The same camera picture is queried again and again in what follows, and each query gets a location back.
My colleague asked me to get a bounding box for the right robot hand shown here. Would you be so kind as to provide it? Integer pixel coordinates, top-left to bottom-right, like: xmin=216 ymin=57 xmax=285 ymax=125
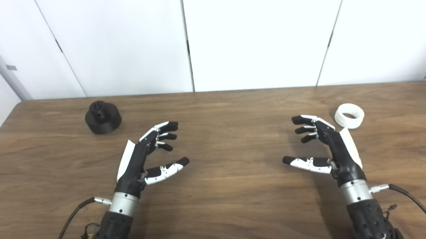
xmin=280 ymin=112 xmax=367 ymax=191

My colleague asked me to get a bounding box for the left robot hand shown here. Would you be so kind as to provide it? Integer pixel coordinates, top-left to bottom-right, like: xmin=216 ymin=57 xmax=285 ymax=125
xmin=113 ymin=120 xmax=192 ymax=200

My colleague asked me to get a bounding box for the white ring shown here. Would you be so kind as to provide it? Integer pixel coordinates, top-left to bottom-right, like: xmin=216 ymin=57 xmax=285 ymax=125
xmin=334 ymin=103 xmax=366 ymax=130

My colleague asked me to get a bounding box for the round black part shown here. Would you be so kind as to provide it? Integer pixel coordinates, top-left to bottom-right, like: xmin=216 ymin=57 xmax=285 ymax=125
xmin=84 ymin=100 xmax=123 ymax=136

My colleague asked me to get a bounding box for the thin right wrist wire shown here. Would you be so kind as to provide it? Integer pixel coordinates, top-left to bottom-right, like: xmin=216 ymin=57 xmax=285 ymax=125
xmin=382 ymin=204 xmax=399 ymax=221

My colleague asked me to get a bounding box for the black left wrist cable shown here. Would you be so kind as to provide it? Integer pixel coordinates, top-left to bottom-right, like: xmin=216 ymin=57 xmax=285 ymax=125
xmin=48 ymin=196 xmax=114 ymax=239

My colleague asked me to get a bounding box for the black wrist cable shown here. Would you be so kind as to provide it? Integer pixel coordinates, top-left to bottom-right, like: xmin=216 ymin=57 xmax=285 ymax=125
xmin=48 ymin=196 xmax=114 ymax=239
xmin=369 ymin=182 xmax=426 ymax=239

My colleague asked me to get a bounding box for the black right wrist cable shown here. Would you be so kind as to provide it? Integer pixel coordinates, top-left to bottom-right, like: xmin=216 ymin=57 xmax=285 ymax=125
xmin=369 ymin=182 xmax=426 ymax=239

